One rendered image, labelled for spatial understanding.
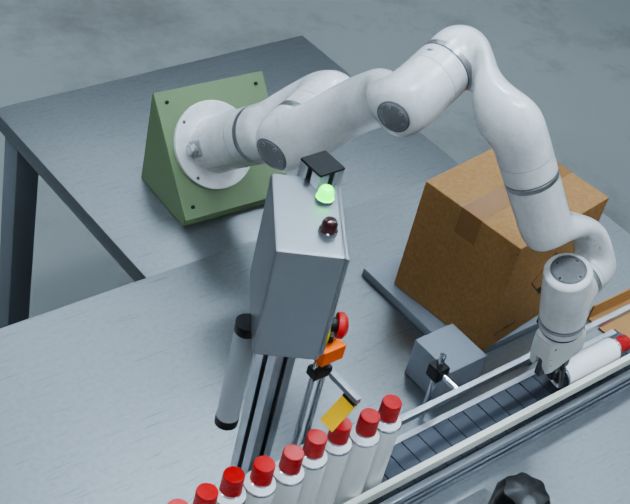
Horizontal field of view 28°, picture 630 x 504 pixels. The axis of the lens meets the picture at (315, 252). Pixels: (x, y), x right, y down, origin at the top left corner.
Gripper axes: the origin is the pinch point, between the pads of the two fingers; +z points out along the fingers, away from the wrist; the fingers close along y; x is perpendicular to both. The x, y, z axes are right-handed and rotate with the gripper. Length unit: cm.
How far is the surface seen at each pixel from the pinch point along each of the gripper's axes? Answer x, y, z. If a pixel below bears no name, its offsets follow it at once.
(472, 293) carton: -21.6, 1.5, -3.9
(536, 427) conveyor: 5.5, 10.1, 2.4
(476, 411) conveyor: -2.7, 17.6, -1.1
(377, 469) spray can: 2.2, 44.3, -18.1
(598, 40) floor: -184, -223, 180
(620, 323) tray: -8.2, -28.9, 20.7
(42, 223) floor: -174, 37, 85
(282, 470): 1, 61, -35
